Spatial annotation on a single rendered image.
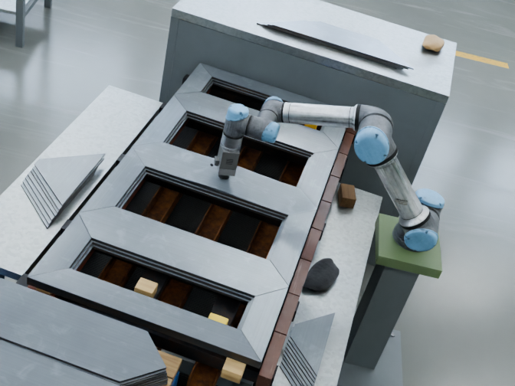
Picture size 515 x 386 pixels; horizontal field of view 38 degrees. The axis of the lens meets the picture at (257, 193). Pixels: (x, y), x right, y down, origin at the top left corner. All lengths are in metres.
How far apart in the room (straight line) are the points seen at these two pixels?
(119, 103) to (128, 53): 1.97
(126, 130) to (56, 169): 0.44
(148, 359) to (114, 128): 1.27
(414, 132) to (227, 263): 1.35
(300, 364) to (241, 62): 1.59
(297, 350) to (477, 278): 1.91
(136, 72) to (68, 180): 2.36
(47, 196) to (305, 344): 1.03
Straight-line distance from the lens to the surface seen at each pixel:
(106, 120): 3.15
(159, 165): 2.78
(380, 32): 3.74
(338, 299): 2.67
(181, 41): 3.52
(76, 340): 2.14
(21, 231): 2.60
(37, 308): 2.22
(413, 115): 3.41
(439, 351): 3.65
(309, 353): 2.41
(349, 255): 2.86
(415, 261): 2.89
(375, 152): 2.50
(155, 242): 2.45
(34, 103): 4.61
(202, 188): 2.72
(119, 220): 2.51
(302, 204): 2.75
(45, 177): 2.76
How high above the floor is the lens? 2.50
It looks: 37 degrees down
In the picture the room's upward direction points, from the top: 15 degrees clockwise
